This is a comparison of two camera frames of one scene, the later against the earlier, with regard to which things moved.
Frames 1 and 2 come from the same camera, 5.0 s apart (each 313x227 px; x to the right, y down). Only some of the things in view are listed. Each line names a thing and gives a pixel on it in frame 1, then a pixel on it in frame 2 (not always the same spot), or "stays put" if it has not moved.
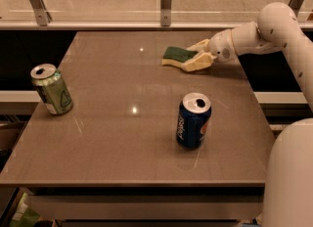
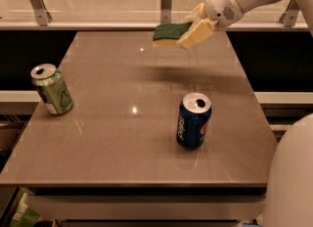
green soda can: x=52 y=89 stays put
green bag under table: x=23 y=216 stays put
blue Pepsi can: x=193 y=119 stays put
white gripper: x=221 y=46 → x=222 y=5
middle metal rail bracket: x=166 y=3 stays put
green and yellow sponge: x=175 y=56 → x=166 y=35
